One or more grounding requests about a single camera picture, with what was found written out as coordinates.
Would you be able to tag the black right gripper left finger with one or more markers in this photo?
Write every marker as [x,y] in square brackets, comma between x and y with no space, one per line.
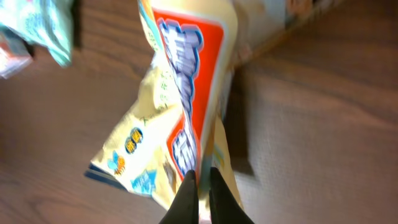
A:
[184,208]

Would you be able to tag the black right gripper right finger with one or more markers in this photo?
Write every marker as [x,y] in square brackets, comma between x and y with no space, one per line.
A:
[223,206]

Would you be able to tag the yellow snack bag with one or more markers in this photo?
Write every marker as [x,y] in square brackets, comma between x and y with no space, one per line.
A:
[176,123]

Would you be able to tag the small orange packet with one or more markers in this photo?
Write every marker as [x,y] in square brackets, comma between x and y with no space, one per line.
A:
[14,54]

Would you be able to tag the teal snack pack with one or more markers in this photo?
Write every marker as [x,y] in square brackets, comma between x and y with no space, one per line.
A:
[48,23]

